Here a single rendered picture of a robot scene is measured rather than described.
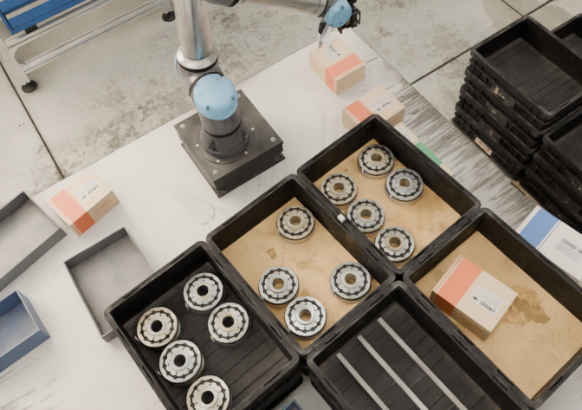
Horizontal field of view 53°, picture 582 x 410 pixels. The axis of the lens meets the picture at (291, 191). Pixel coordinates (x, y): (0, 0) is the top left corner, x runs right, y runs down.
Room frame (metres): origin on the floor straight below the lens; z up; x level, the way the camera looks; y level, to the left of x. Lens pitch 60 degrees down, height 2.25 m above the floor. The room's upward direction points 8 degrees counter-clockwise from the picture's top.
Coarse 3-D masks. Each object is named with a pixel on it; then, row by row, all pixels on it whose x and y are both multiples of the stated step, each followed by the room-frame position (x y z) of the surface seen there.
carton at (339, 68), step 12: (324, 48) 1.41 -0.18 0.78; (336, 48) 1.40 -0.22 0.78; (348, 48) 1.40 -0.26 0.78; (312, 60) 1.38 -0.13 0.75; (324, 60) 1.36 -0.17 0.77; (336, 60) 1.35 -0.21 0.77; (348, 60) 1.34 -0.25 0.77; (360, 60) 1.33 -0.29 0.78; (324, 72) 1.32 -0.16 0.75; (336, 72) 1.30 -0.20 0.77; (348, 72) 1.29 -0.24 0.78; (360, 72) 1.31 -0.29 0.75; (336, 84) 1.26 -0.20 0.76; (348, 84) 1.28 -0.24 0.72
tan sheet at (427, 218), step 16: (368, 144) 0.96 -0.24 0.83; (352, 160) 0.91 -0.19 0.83; (352, 176) 0.86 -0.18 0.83; (368, 192) 0.80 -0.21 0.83; (384, 192) 0.79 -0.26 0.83; (432, 192) 0.77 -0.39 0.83; (384, 208) 0.74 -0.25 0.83; (400, 208) 0.73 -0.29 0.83; (416, 208) 0.73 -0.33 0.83; (432, 208) 0.72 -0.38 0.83; (448, 208) 0.71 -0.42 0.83; (400, 224) 0.69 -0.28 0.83; (416, 224) 0.68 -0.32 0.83; (432, 224) 0.67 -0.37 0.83; (448, 224) 0.67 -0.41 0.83; (416, 240) 0.63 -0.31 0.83; (432, 240) 0.63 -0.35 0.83
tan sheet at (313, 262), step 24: (240, 240) 0.70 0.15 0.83; (264, 240) 0.69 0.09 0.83; (312, 240) 0.67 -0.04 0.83; (336, 240) 0.66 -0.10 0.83; (240, 264) 0.63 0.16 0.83; (264, 264) 0.62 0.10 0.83; (288, 264) 0.61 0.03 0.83; (312, 264) 0.60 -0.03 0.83; (336, 264) 0.59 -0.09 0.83; (312, 288) 0.54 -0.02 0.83; (336, 312) 0.47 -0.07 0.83
